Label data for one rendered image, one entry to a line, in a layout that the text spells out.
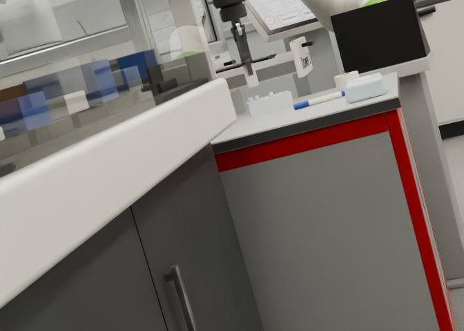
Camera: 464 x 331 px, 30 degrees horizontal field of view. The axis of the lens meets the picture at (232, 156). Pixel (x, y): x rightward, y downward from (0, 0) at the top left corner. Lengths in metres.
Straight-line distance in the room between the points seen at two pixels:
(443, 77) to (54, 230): 4.79
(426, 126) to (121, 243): 1.74
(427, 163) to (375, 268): 0.88
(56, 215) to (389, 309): 1.28
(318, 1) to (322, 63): 0.69
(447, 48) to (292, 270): 3.65
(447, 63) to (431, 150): 2.74
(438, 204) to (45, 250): 2.14
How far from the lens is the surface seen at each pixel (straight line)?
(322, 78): 3.62
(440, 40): 5.56
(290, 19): 3.48
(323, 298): 2.08
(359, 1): 3.00
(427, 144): 2.86
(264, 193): 2.02
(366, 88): 2.02
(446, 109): 5.61
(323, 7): 3.00
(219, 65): 2.95
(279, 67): 2.56
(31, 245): 0.86
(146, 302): 1.31
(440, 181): 2.88
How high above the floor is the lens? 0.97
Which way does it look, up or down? 7 degrees down
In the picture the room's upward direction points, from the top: 16 degrees counter-clockwise
